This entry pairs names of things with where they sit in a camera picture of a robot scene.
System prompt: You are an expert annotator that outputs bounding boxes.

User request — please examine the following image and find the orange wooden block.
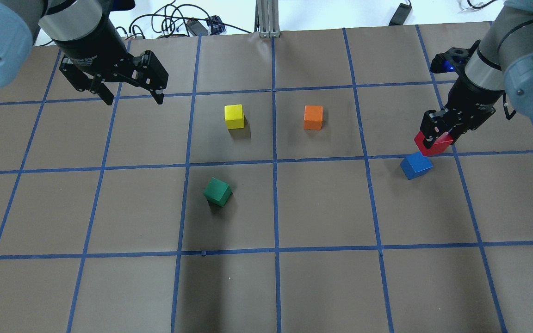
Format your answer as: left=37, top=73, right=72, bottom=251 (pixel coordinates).
left=303, top=105, right=324, bottom=130

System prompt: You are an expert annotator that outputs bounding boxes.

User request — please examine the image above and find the yellow wooden block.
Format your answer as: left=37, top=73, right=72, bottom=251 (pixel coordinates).
left=224, top=104, right=245, bottom=130

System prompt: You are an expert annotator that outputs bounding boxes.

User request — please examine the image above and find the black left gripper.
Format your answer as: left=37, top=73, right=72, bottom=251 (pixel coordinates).
left=58, top=18, right=169, bottom=105

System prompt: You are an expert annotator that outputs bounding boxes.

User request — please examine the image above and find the black power adapter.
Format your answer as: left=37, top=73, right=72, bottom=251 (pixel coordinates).
left=388, top=2, right=413, bottom=26

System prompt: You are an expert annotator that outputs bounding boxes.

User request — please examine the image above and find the aluminium frame post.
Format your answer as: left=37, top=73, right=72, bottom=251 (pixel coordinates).
left=254, top=0, right=281, bottom=38

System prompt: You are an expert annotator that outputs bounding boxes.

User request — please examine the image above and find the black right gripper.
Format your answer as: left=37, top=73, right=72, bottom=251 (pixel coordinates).
left=420, top=46, right=498, bottom=148

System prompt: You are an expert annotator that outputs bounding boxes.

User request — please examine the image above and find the green wooden block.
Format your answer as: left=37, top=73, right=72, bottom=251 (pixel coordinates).
left=203, top=178, right=232, bottom=207

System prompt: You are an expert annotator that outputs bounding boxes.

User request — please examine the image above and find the red wooden block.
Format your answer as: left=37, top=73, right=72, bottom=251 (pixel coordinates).
left=414, top=131, right=453, bottom=157

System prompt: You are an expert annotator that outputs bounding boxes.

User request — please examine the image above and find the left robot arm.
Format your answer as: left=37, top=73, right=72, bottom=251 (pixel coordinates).
left=0, top=0, right=169, bottom=105

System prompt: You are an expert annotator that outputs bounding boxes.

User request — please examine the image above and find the blue wooden block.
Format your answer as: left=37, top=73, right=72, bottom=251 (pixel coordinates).
left=400, top=152, right=434, bottom=180

